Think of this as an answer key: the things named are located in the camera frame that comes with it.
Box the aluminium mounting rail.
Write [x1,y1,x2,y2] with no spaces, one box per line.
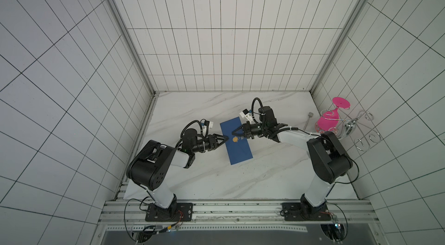
[99,199,378,227]

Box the blue paper envelope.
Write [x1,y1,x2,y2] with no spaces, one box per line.
[220,118,253,165]

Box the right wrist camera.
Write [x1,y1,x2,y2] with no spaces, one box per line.
[239,109,254,123]

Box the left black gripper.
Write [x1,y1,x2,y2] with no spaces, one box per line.
[192,133,228,152]

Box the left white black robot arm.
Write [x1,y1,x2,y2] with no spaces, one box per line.
[126,129,229,214]

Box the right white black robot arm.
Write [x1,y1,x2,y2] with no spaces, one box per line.
[232,106,353,217]

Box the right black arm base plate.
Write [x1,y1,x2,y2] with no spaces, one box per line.
[280,202,331,222]

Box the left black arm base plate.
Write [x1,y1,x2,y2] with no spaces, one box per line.
[145,202,194,223]

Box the pink wine glass upside down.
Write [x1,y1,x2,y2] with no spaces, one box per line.
[315,97,351,134]

